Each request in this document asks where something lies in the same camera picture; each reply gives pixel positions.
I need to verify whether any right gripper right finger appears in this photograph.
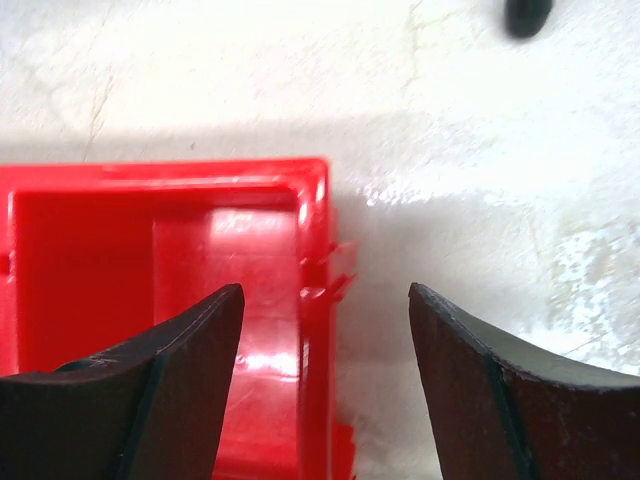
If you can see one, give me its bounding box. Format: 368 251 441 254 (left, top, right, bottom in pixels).
409 283 639 479

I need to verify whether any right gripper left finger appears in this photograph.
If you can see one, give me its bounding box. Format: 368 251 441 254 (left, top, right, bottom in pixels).
1 284 244 479

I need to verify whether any red double compartment bin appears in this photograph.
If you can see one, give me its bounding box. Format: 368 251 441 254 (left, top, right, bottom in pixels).
1 157 357 479

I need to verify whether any black music stand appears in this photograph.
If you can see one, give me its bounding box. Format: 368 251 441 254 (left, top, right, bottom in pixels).
504 0 554 40

